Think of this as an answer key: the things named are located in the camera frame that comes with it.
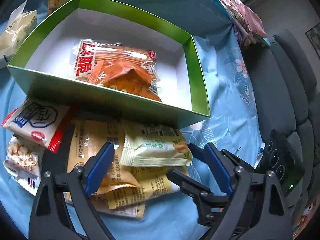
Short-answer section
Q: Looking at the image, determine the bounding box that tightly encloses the green cardboard box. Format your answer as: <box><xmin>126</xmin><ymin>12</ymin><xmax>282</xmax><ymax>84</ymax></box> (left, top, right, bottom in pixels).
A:
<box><xmin>8</xmin><ymin>0</ymin><xmax>210</xmax><ymax>128</ymax></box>

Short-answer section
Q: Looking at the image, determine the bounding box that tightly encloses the tissue pack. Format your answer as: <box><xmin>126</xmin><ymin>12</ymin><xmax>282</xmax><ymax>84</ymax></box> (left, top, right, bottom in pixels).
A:
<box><xmin>1</xmin><ymin>0</ymin><xmax>37</xmax><ymax>69</ymax></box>

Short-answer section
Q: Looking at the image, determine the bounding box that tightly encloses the peanut snack packet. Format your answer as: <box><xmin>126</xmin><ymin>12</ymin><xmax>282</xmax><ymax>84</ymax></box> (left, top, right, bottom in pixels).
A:
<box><xmin>3</xmin><ymin>134</ymin><xmax>45</xmax><ymax>196</ymax></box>

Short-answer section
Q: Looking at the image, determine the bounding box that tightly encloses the biscuit stick snack bag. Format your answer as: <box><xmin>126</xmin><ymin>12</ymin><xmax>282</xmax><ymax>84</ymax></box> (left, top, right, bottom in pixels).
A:
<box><xmin>72</xmin><ymin>40</ymin><xmax>158</xmax><ymax>81</ymax></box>

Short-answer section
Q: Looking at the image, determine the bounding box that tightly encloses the orange snack packet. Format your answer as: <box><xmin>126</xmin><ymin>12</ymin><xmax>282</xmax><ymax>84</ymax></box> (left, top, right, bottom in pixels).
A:
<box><xmin>87</xmin><ymin>59</ymin><xmax>161</xmax><ymax>102</ymax></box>

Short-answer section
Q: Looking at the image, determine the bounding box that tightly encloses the pale green snack packet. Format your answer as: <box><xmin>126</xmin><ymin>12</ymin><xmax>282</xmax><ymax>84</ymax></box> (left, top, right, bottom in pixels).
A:
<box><xmin>120</xmin><ymin>121</ymin><xmax>193</xmax><ymax>167</ymax></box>

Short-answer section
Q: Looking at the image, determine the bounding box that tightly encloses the tan yellow snack packet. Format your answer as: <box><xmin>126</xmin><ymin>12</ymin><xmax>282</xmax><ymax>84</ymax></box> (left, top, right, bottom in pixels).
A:
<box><xmin>67</xmin><ymin>119</ymin><xmax>142</xmax><ymax>196</ymax></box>

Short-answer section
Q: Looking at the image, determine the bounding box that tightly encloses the blue floral bedsheet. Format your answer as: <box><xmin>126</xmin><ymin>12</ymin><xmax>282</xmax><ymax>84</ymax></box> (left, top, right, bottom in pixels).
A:
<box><xmin>1</xmin><ymin>0</ymin><xmax>262</xmax><ymax>239</ymax></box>

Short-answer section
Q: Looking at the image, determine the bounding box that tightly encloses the clear cracker pack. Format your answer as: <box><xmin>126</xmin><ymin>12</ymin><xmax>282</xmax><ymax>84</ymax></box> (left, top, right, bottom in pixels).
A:
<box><xmin>90</xmin><ymin>195</ymin><xmax>146</xmax><ymax>219</ymax></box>

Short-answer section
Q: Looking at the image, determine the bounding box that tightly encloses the wall picture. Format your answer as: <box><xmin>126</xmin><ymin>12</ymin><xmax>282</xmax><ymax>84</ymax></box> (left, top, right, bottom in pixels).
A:
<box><xmin>305</xmin><ymin>23</ymin><xmax>320</xmax><ymax>58</ymax></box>

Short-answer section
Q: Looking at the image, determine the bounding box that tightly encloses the white red blue snack bag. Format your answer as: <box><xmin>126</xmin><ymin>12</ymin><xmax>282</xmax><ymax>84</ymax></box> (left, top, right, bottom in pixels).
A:
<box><xmin>1</xmin><ymin>98</ymin><xmax>75</xmax><ymax>154</ymax></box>

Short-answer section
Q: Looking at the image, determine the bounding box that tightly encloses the grey sofa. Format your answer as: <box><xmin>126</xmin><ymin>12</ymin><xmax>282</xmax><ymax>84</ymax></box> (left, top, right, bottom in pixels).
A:
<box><xmin>244</xmin><ymin>29</ymin><xmax>319</xmax><ymax>222</ymax></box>

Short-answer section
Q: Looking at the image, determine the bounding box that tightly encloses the pink folded cloth pile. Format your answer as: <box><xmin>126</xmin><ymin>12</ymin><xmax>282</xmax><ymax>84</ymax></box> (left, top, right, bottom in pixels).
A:
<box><xmin>219</xmin><ymin>0</ymin><xmax>270</xmax><ymax>48</ymax></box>

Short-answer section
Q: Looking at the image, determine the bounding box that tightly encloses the yellow snack bag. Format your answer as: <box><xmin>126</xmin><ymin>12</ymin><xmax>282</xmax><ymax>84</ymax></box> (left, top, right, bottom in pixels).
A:
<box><xmin>91</xmin><ymin>167</ymin><xmax>180</xmax><ymax>210</ymax></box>

